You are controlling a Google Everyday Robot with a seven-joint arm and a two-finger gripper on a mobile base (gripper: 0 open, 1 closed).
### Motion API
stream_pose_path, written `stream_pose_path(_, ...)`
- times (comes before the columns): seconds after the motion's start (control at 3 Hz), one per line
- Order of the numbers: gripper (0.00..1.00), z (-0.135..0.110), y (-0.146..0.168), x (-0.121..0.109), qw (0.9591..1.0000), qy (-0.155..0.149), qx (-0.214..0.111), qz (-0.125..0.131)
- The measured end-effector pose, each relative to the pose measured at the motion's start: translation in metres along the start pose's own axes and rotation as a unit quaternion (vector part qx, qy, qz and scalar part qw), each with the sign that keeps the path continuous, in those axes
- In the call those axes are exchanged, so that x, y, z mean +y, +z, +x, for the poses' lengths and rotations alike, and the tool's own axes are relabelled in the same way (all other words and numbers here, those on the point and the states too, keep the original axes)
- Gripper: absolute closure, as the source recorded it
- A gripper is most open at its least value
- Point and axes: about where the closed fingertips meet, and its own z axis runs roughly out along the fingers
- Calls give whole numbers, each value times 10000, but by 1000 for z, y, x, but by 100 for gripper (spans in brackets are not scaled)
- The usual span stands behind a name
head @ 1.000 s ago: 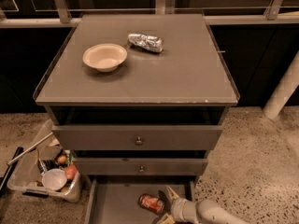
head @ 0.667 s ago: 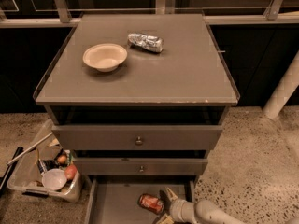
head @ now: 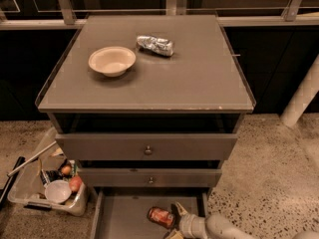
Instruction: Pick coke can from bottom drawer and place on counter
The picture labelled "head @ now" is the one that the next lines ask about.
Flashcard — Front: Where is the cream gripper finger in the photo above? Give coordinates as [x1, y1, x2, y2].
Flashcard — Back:
[175, 202, 188, 216]
[164, 229, 183, 239]

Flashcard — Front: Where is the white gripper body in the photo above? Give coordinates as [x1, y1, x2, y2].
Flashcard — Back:
[179, 214, 207, 239]

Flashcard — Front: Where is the red coke can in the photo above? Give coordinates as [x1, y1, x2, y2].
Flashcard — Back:
[148, 207, 175, 229]

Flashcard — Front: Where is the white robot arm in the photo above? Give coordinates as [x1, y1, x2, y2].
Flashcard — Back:
[163, 202, 256, 239]

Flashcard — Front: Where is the open bottom grey drawer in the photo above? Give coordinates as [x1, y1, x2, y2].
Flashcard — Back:
[90, 188, 208, 239]

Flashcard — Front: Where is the middle grey drawer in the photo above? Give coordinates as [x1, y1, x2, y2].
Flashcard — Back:
[78, 168, 221, 188]

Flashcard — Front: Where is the grey drawer cabinet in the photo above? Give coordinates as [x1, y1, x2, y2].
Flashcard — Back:
[34, 14, 257, 239]

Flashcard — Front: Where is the top grey drawer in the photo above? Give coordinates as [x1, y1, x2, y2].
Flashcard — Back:
[56, 133, 237, 161]

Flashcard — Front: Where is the dark can in bin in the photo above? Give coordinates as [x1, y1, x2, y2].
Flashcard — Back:
[40, 170, 62, 187]

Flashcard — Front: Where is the red apple in bin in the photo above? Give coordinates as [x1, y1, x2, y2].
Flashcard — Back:
[69, 175, 83, 192]

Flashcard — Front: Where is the orange fruit in bin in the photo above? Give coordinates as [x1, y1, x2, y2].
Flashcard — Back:
[61, 165, 72, 175]

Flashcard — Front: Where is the white bowl in bin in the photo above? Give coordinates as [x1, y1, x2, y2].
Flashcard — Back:
[45, 180, 72, 204]

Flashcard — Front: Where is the clear plastic storage bin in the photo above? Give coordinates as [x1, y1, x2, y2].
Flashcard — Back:
[7, 126, 89, 217]

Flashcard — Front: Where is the beige paper bowl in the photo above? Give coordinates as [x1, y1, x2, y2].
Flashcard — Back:
[88, 47, 136, 77]

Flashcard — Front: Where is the crumpled silver foil bag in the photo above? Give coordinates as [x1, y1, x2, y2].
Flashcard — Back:
[137, 35, 174, 57]

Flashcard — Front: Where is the white pillar post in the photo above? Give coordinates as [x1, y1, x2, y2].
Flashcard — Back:
[280, 55, 319, 127]

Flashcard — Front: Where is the metal window railing frame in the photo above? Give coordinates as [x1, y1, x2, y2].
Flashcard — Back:
[0, 0, 319, 30]

